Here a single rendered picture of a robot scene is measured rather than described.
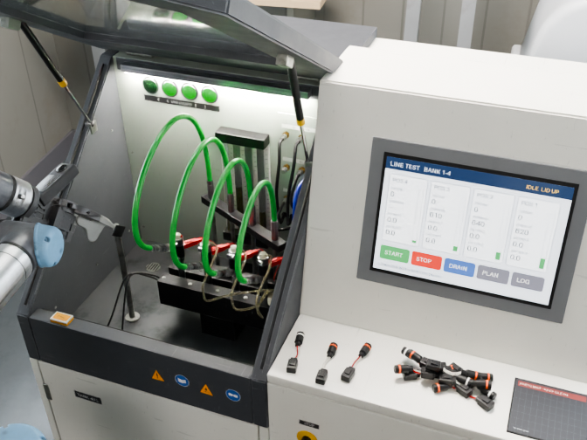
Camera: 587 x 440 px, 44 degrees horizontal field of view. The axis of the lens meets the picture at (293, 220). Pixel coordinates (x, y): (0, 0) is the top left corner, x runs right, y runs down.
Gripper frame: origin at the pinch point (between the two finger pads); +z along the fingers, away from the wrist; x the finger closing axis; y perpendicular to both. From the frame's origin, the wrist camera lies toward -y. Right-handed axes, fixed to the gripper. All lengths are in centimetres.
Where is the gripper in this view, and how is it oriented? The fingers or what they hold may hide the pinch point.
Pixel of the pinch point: (99, 221)
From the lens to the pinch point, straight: 165.1
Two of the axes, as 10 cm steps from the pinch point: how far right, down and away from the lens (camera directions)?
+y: -2.4, 9.5, -2.1
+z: 5.1, 3.0, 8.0
